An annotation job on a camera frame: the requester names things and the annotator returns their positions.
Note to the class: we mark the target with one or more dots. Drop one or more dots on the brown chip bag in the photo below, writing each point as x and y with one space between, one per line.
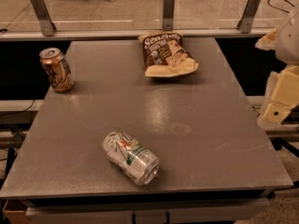
164 55

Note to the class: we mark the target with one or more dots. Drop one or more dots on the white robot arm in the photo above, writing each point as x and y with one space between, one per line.
287 47

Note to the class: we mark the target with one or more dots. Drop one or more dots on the orange soda can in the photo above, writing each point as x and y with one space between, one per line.
57 68

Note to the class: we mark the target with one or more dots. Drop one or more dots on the left metal bracket post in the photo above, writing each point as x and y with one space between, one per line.
46 24

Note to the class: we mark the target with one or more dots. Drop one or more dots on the right metal bracket post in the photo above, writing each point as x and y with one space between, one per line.
247 19

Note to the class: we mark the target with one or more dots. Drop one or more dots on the silver green 7up can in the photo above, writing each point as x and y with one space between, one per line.
138 163

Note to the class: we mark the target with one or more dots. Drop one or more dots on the middle metal bracket post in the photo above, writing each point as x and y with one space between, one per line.
168 14

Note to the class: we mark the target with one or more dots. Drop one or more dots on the metal bracket post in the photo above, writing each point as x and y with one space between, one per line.
247 19
46 24
168 14

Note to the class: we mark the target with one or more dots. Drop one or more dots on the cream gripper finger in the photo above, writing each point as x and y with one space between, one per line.
280 98
269 41

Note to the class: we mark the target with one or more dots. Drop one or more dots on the cardboard box corner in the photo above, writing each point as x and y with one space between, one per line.
15 212

